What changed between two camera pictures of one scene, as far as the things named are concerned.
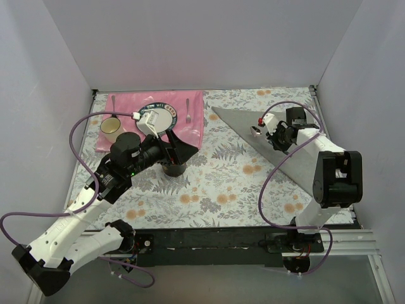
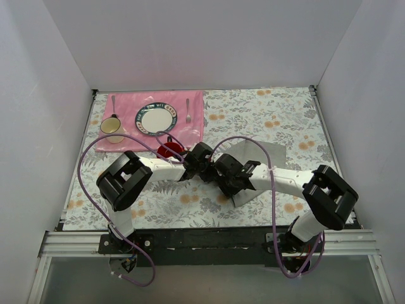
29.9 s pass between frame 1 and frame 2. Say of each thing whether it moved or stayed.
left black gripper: moved
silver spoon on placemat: stayed
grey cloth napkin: moved
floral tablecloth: stayed
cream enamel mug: stayed
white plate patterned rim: stayed
